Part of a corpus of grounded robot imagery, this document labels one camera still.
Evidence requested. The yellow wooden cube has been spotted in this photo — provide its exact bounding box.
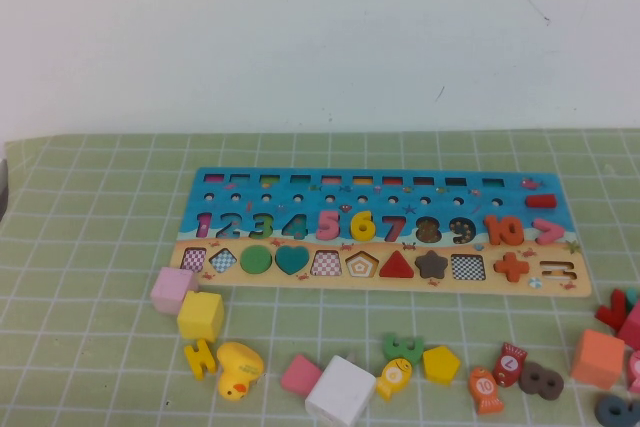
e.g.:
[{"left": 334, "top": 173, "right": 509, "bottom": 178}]
[{"left": 177, "top": 290, "right": 226, "bottom": 343}]

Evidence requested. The yellow wooden fish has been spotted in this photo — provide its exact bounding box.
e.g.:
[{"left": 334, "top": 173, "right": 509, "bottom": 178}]
[{"left": 375, "top": 356, "right": 415, "bottom": 402}]

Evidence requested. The green number three piece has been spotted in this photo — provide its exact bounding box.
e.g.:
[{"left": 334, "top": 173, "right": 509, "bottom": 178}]
[{"left": 383, "top": 332, "right": 426, "bottom": 367}]

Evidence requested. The teal heart piece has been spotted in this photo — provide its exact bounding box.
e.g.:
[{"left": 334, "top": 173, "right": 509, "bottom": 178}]
[{"left": 275, "top": 245, "right": 311, "bottom": 277}]

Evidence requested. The red V-shaped sign piece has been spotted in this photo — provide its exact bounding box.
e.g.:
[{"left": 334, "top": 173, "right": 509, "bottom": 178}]
[{"left": 594, "top": 289, "right": 632, "bottom": 331}]

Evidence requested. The white cube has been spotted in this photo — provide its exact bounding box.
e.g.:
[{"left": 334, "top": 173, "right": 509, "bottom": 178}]
[{"left": 304, "top": 354, "right": 377, "bottom": 427}]

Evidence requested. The yellow rubber duck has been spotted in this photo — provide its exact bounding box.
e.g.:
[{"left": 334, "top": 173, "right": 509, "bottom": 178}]
[{"left": 215, "top": 341, "right": 265, "bottom": 402}]

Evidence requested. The orange plus sign piece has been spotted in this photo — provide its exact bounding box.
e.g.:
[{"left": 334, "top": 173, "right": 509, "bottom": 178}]
[{"left": 493, "top": 251, "right": 530, "bottom": 282}]

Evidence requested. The grey object at edge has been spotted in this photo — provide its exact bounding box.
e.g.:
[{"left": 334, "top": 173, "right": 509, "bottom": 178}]
[{"left": 0, "top": 156, "right": 10, "bottom": 221}]

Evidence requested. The yellow H-shaped wooden piece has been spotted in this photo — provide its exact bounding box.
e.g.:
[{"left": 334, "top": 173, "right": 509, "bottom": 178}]
[{"left": 184, "top": 338, "right": 219, "bottom": 381}]

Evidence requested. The wooden number shape puzzle board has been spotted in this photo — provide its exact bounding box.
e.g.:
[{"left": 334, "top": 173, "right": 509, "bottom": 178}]
[{"left": 168, "top": 166, "right": 593, "bottom": 298}]

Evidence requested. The pink wooden cube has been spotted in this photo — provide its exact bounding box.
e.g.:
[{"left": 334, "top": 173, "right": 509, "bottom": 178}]
[{"left": 150, "top": 266, "right": 200, "bottom": 316}]

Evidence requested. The yellow number six piece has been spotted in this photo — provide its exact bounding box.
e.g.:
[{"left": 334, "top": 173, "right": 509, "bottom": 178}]
[{"left": 349, "top": 210, "right": 376, "bottom": 242}]

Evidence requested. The orange number ten piece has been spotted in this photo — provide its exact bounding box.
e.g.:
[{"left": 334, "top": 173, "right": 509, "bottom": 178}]
[{"left": 483, "top": 214, "right": 525, "bottom": 247}]

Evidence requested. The green checked table mat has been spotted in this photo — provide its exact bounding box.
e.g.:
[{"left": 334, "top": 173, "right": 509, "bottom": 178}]
[{"left": 0, "top": 129, "right": 640, "bottom": 427}]

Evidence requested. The pink number five piece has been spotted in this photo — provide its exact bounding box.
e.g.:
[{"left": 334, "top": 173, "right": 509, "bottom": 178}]
[{"left": 315, "top": 210, "right": 342, "bottom": 242}]

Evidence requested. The orange wooden cube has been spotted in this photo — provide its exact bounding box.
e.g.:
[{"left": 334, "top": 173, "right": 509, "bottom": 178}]
[{"left": 571, "top": 329, "right": 627, "bottom": 392}]

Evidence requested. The red triangle piece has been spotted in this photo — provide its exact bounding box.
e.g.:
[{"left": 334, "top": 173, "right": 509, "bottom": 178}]
[{"left": 378, "top": 249, "right": 416, "bottom": 279}]

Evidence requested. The dark grey number piece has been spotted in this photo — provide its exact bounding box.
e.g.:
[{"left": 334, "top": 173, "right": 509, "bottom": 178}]
[{"left": 596, "top": 393, "right": 640, "bottom": 427}]

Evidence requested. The brown star piece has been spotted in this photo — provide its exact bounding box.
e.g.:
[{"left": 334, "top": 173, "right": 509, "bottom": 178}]
[{"left": 414, "top": 249, "right": 450, "bottom": 280}]

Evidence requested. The yellow pentagon piece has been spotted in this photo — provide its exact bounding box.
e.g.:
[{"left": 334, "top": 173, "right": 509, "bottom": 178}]
[{"left": 423, "top": 345, "right": 462, "bottom": 386}]

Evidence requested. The red wooden fish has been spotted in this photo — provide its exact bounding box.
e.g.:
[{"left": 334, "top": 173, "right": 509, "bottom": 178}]
[{"left": 493, "top": 342, "right": 529, "bottom": 388}]

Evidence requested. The orange wooden fish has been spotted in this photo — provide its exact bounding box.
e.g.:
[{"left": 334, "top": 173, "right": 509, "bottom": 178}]
[{"left": 468, "top": 365, "right": 505, "bottom": 416}]

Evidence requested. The pink flat wooden piece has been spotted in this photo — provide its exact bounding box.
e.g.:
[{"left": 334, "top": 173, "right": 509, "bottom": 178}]
[{"left": 281, "top": 354, "right": 325, "bottom": 396}]

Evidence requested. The brown number eight piece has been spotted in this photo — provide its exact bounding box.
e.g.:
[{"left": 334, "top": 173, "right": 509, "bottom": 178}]
[{"left": 518, "top": 361, "right": 566, "bottom": 402}]

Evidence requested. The green circle piece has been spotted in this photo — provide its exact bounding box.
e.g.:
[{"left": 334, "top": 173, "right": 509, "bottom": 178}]
[{"left": 239, "top": 245, "right": 274, "bottom": 276}]

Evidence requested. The pink greater-than sign piece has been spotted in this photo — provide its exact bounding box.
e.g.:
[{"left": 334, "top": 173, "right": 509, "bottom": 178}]
[{"left": 532, "top": 218, "right": 566, "bottom": 246}]

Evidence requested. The magenta wooden block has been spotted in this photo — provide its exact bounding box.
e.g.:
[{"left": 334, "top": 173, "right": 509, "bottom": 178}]
[{"left": 617, "top": 299, "right": 640, "bottom": 351}]

